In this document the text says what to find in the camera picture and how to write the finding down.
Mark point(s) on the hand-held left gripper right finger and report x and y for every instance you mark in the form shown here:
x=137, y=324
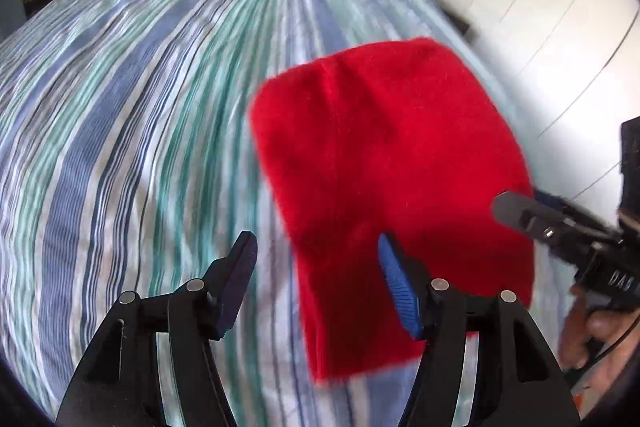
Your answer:
x=397, y=292

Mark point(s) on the striped bed sheet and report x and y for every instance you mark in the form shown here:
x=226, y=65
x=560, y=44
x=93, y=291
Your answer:
x=150, y=107

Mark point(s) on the red knit sweater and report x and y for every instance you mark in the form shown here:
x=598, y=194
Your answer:
x=390, y=167

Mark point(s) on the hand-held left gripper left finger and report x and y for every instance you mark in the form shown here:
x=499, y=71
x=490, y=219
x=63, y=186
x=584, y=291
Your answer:
x=237, y=282

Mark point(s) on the white wardrobe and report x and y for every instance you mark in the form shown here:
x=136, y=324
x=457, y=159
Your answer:
x=550, y=7

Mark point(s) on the person's right hand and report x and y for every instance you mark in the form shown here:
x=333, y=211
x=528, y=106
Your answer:
x=575, y=337

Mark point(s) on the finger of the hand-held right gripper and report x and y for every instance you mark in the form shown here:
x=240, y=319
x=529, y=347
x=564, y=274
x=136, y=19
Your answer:
x=520, y=212
x=547, y=198

